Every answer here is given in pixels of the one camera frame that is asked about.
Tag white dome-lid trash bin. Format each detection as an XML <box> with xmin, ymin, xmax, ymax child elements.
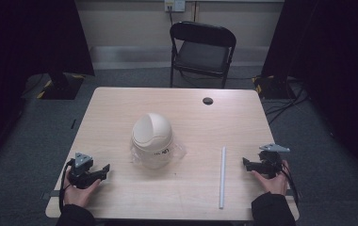
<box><xmin>131</xmin><ymin>112</ymin><xmax>174</xmax><ymax>170</ymax></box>

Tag person's left hand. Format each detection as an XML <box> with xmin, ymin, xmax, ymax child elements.
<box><xmin>62</xmin><ymin>169</ymin><xmax>102</xmax><ymax>209</ymax></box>

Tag hand-held gripper black cable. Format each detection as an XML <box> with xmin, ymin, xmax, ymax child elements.
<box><xmin>57</xmin><ymin>157</ymin><xmax>75</xmax><ymax>215</ymax></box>
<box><xmin>280</xmin><ymin>160</ymin><xmax>300</xmax><ymax>206</ymax></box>

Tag white wall outlet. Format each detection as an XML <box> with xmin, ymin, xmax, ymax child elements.
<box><xmin>163</xmin><ymin>0</ymin><xmax>187</xmax><ymax>13</ymax></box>

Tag black cable from wall outlet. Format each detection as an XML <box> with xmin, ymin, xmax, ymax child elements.
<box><xmin>167</xmin><ymin>6</ymin><xmax>175</xmax><ymax>27</ymax></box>

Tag person's right hand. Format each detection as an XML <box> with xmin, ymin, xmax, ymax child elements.
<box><xmin>250</xmin><ymin>159</ymin><xmax>290</xmax><ymax>197</ymax></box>

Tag black stand base, striped tape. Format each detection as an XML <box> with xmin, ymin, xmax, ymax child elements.
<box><xmin>252</xmin><ymin>74</ymin><xmax>292</xmax><ymax>101</ymax></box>
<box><xmin>36</xmin><ymin>72</ymin><xmax>86</xmax><ymax>101</ymax></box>

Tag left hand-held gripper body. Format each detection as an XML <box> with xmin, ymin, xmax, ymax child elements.
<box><xmin>68</xmin><ymin>152</ymin><xmax>97</xmax><ymax>190</ymax></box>

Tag long white tube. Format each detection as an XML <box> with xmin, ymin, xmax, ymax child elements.
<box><xmin>218</xmin><ymin>146</ymin><xmax>228</xmax><ymax>210</ymax></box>

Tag left hand-held gripper black cable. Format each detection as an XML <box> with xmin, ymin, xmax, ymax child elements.
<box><xmin>57</xmin><ymin>157</ymin><xmax>75</xmax><ymax>215</ymax></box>

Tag dark curtain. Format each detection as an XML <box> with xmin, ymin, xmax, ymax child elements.
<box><xmin>0</xmin><ymin>0</ymin><xmax>96</xmax><ymax>168</ymax></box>
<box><xmin>261</xmin><ymin>0</ymin><xmax>358</xmax><ymax>186</ymax></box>

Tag right hand-held gripper black cable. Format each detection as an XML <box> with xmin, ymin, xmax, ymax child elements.
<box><xmin>280</xmin><ymin>160</ymin><xmax>300</xmax><ymax>206</ymax></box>

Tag black floor cables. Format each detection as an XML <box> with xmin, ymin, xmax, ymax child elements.
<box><xmin>263</xmin><ymin>78</ymin><xmax>310</xmax><ymax>126</ymax></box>

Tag black folding chair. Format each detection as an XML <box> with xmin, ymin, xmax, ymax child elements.
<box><xmin>169</xmin><ymin>21</ymin><xmax>237</xmax><ymax>89</ymax></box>

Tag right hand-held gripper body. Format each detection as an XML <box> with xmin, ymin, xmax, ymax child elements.
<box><xmin>257</xmin><ymin>143</ymin><xmax>291</xmax><ymax>180</ymax></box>

